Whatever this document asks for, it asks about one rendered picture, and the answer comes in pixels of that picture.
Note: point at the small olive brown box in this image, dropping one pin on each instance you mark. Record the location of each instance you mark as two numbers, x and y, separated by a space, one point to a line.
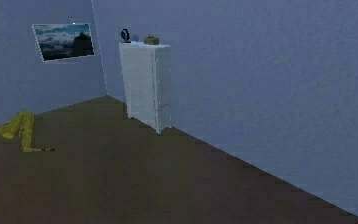
151 40

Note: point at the white chest of drawers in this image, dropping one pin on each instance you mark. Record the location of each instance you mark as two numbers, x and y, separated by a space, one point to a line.
145 83

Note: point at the small black round object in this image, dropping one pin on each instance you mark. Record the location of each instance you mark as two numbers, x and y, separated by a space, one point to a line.
125 35

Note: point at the framed mountain sky picture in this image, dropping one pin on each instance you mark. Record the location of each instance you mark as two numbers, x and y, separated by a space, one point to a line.
63 41

